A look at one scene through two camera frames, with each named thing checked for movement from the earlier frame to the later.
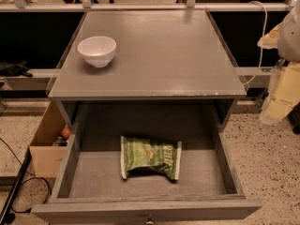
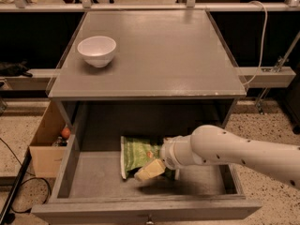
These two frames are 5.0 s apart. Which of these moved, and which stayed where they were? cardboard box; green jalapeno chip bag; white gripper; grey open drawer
Moved: white gripper
Stayed: green jalapeno chip bag; cardboard box; grey open drawer
